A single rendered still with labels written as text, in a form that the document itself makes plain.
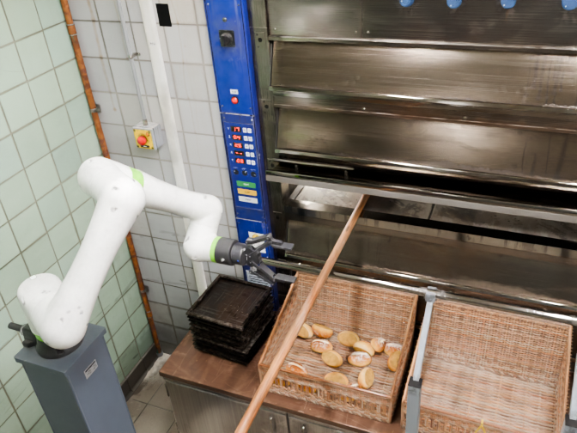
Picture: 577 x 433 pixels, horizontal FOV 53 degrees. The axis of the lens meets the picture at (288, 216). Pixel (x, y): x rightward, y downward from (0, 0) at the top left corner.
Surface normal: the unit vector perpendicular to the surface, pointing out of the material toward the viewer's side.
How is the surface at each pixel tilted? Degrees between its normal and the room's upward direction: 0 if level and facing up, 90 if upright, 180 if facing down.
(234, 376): 0
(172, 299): 90
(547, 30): 90
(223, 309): 0
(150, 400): 0
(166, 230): 90
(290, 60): 70
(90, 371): 90
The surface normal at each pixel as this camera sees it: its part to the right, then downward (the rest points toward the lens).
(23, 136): 0.92, 0.15
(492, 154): -0.38, 0.21
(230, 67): -0.37, 0.53
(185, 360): -0.07, -0.84
